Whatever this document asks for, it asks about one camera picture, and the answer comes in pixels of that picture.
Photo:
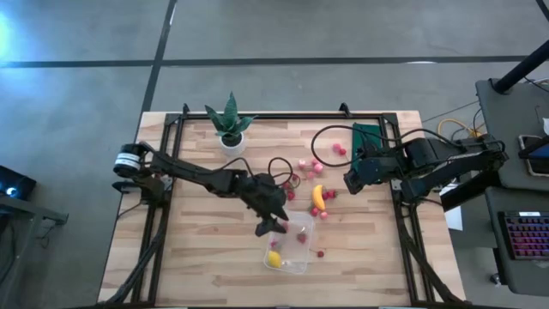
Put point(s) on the red toy cherry long stem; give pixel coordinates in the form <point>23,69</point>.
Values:
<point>320,253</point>

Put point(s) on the green cloth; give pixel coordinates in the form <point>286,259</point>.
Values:
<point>364,133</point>

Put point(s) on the white paper sheet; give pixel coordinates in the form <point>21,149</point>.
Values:
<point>454,219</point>

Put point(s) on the backlit black keyboard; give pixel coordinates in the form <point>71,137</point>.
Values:
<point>527,236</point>

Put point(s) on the yellow toy lemon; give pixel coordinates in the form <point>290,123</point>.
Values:
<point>274,259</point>

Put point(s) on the pale pink toy fruit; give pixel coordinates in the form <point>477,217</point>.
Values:
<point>302,163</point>

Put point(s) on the grey desk with pole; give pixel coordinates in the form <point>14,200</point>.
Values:
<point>506,129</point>

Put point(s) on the black pole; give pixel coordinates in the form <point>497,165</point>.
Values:
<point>521,68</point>

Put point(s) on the smartphone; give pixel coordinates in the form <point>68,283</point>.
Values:
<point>536,156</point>

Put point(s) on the clear plastic tupperware container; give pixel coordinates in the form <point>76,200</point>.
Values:
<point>296,257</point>

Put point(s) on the black device with light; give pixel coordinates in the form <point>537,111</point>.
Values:
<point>21,184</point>

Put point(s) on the grey desk with keyboard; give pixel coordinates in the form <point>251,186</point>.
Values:
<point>527,279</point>

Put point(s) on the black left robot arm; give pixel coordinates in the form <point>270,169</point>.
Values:
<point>184,169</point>

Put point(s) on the grey metal stand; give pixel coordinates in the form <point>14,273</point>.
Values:
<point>25,208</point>

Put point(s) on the snake plant in white pot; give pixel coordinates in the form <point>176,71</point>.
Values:
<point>233,150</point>

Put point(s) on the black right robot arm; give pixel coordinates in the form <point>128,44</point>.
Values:
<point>433,152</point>

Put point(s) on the black aluminium table frame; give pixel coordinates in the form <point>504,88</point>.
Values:
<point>279,116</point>

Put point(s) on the yellow toy banana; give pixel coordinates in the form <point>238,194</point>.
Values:
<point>318,197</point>

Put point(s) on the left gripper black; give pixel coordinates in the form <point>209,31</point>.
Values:
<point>263,195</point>

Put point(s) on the red toy fruit grey-green leaves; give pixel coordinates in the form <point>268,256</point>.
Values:
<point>273,244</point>

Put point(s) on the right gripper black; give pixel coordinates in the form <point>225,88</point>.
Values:
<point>373,169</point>

